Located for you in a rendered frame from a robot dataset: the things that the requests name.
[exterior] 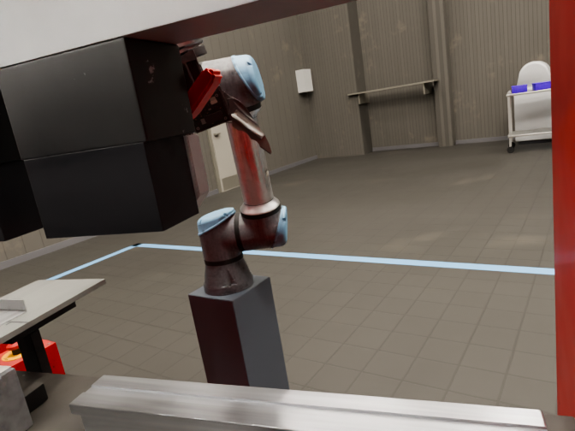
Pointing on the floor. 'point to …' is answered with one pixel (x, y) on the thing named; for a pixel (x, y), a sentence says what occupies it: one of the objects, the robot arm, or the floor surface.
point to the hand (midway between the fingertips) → (230, 169)
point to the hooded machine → (533, 103)
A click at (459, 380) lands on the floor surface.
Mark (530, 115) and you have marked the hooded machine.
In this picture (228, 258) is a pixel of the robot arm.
